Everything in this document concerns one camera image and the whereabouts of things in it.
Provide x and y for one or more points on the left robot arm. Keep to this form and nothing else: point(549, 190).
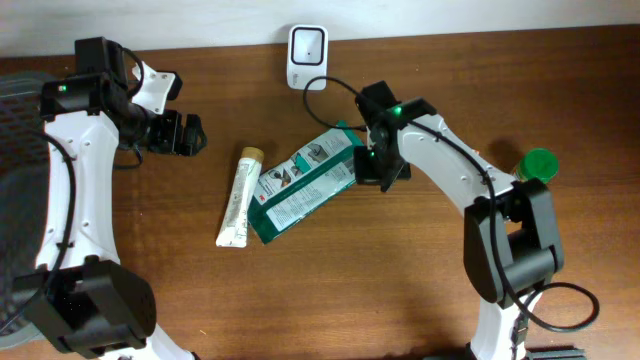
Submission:
point(79, 297)

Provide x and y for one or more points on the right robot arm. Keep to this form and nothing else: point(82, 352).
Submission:
point(512, 248)

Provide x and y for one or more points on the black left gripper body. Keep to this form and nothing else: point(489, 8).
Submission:
point(166, 131)

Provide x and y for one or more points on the white cream tube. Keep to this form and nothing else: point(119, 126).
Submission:
point(234, 228)

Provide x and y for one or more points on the grey plastic basket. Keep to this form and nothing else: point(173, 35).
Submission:
point(24, 180)

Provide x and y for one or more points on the green white wipes package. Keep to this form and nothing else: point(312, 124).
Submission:
point(293, 189)

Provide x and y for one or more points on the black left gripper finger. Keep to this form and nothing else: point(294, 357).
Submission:
point(193, 144)
point(193, 126)

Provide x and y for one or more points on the green lid jar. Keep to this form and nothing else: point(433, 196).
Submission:
point(539, 163)

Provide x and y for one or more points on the white barcode scanner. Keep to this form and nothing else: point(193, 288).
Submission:
point(307, 54)

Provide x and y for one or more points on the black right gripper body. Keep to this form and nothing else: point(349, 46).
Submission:
point(378, 165)

